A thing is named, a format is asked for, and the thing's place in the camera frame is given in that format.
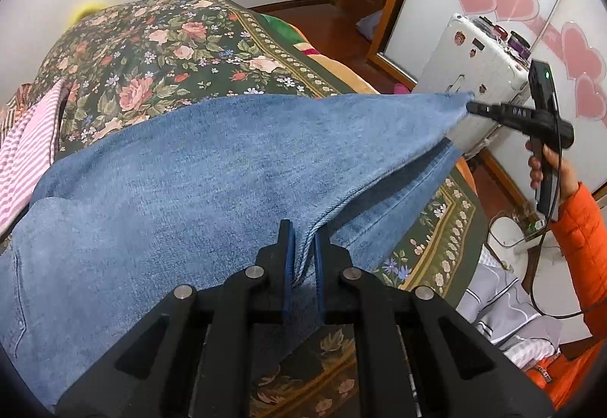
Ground grey striped garment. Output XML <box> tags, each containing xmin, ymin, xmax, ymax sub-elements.
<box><xmin>455</xmin><ymin>247</ymin><xmax>563</xmax><ymax>371</ymax></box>

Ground brown striped cloth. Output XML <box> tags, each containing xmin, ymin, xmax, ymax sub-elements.
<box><xmin>0</xmin><ymin>83</ymin><xmax>35</xmax><ymax>139</ymax></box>

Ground white suitcase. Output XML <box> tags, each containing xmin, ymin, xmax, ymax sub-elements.
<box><xmin>412</xmin><ymin>13</ymin><xmax>536</xmax><ymax>158</ymax></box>

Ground white plastic stool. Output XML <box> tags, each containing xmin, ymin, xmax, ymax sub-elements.
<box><xmin>488</xmin><ymin>214</ymin><xmax>563</xmax><ymax>258</ymax></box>

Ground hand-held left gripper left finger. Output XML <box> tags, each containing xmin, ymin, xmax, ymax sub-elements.
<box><xmin>56</xmin><ymin>220</ymin><xmax>297</xmax><ymax>418</ymax></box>

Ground orange jacket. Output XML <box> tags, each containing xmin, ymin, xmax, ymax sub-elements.
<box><xmin>524</xmin><ymin>333</ymin><xmax>604</xmax><ymax>409</ymax></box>

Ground pale grey cloth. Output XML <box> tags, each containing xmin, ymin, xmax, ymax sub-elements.
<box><xmin>355</xmin><ymin>10</ymin><xmax>381</xmax><ymax>38</ymax></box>

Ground dark purple container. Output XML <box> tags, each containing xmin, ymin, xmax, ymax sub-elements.
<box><xmin>507</xmin><ymin>31</ymin><xmax>531</xmax><ymax>58</ymax></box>

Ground black cable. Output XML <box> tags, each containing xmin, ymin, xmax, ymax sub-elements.
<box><xmin>527</xmin><ymin>148</ymin><xmax>590</xmax><ymax>319</ymax></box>

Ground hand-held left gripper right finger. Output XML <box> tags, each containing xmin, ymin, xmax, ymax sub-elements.
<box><xmin>313</xmin><ymin>231</ymin><xmax>555</xmax><ymax>418</ymax></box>

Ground dark green floral blanket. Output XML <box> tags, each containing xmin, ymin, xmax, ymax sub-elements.
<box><xmin>28</xmin><ymin>0</ymin><xmax>489</xmax><ymax>418</ymax></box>

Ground yellow plush item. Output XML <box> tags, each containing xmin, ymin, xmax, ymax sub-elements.
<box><xmin>71</xmin><ymin>0</ymin><xmax>107</xmax><ymax>20</ymax></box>

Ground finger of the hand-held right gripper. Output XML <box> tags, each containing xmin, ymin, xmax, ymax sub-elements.
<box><xmin>466</xmin><ymin>100</ymin><xmax>506</xmax><ymax>121</ymax></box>

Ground person's right hand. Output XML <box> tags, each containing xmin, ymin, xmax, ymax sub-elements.
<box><xmin>526</xmin><ymin>140</ymin><xmax>580</xmax><ymax>206</ymax></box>

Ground blue denim pants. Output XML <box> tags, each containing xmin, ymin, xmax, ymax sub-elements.
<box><xmin>0</xmin><ymin>91</ymin><xmax>475</xmax><ymax>414</ymax></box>

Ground pink striped cloth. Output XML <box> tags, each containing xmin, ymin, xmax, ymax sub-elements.
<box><xmin>0</xmin><ymin>79</ymin><xmax>72</xmax><ymax>234</ymax></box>

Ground person's right forearm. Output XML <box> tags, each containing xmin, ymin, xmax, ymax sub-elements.
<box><xmin>550</xmin><ymin>181</ymin><xmax>607</xmax><ymax>343</ymax></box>

